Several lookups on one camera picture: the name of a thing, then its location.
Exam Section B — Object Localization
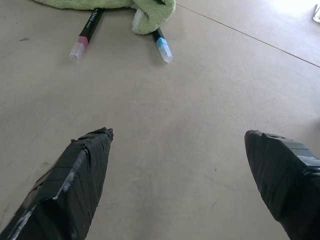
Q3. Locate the green towel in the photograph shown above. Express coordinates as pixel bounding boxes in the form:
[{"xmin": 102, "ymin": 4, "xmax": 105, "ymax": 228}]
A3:
[{"xmin": 32, "ymin": 0, "xmax": 177, "ymax": 36}]

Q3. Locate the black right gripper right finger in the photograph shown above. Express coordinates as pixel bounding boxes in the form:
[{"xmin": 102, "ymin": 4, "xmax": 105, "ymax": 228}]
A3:
[{"xmin": 243, "ymin": 129, "xmax": 320, "ymax": 240}]

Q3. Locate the clear object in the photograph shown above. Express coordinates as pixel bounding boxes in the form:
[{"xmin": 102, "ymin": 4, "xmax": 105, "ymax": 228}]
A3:
[{"xmin": 311, "ymin": 3, "xmax": 320, "ymax": 23}]

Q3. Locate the black marker blue cap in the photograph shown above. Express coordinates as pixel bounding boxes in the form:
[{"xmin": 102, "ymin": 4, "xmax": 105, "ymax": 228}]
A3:
[{"xmin": 151, "ymin": 26, "xmax": 174, "ymax": 63}]

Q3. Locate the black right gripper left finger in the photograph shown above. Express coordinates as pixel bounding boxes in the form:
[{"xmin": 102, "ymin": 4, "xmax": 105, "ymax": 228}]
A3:
[{"xmin": 0, "ymin": 127, "xmax": 115, "ymax": 240}]

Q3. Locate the black marker red cap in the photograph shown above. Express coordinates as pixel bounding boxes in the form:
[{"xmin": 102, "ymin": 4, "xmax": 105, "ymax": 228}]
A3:
[{"xmin": 69, "ymin": 8, "xmax": 105, "ymax": 61}]

